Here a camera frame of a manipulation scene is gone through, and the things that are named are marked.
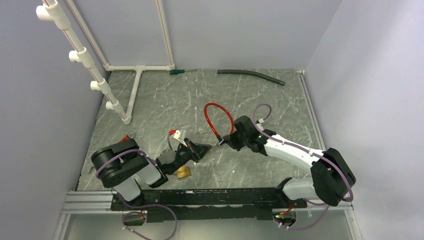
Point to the aluminium frame rail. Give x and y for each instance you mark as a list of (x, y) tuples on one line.
[(310, 107)]

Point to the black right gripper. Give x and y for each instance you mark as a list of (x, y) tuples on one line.
[(232, 142)]

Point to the red cable lock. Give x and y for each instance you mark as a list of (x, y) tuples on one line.
[(214, 115)]

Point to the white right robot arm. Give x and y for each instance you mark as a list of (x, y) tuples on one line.
[(330, 180)]

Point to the brass padlock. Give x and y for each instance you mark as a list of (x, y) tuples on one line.
[(183, 172)]

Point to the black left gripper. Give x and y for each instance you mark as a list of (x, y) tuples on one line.
[(201, 150)]

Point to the red adjustable wrench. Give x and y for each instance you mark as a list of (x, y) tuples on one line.
[(128, 137)]

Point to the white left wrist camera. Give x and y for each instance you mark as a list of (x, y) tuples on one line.
[(178, 135)]

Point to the white PVC pipe frame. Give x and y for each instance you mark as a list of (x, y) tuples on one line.
[(52, 11)]

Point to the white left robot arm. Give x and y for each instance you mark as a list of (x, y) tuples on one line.
[(117, 164)]

